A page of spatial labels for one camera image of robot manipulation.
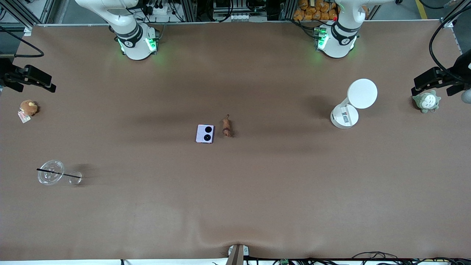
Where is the brown plush toy with tag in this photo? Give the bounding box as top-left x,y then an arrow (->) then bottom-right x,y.
18,100 -> 39,123

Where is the white power strip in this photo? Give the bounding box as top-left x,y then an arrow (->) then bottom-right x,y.
146,0 -> 174,16

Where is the lilac flip phone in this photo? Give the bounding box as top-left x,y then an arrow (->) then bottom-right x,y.
195,124 -> 215,144

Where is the aluminium camera mount post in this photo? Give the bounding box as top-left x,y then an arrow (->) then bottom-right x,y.
228,244 -> 250,265

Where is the grey green totoro plush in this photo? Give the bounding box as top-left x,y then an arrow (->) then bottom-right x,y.
412,89 -> 442,114

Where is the clear plastic cup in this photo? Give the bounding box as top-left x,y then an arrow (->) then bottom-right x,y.
37,159 -> 84,186

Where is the pile of orange snack items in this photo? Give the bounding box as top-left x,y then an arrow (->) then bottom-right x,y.
293,0 -> 339,21

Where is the black drinking straw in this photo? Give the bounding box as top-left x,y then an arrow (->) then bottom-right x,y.
36,168 -> 82,179

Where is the small brown lion statue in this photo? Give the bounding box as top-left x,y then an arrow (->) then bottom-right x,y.
222,114 -> 233,138

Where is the thick black cable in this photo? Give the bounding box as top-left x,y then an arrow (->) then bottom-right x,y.
429,3 -> 471,84

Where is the white desk lamp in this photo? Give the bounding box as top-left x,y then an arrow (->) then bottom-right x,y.
330,78 -> 378,130

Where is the black cable loop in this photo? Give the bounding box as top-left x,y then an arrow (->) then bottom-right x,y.
0,25 -> 45,58

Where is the thin black floor cable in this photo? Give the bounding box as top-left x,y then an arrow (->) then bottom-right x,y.
351,251 -> 399,260

